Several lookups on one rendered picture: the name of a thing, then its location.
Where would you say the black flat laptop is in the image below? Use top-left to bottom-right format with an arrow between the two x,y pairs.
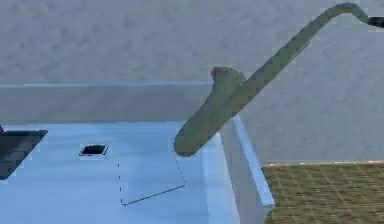
0,124 -> 49,181

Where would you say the pale translucent sheet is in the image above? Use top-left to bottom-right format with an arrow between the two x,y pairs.
116,150 -> 187,207

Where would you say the small black square object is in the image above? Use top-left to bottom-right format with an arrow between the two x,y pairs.
78,143 -> 110,157

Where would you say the olive brass saxophone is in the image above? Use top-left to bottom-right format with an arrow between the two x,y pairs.
173,2 -> 384,158

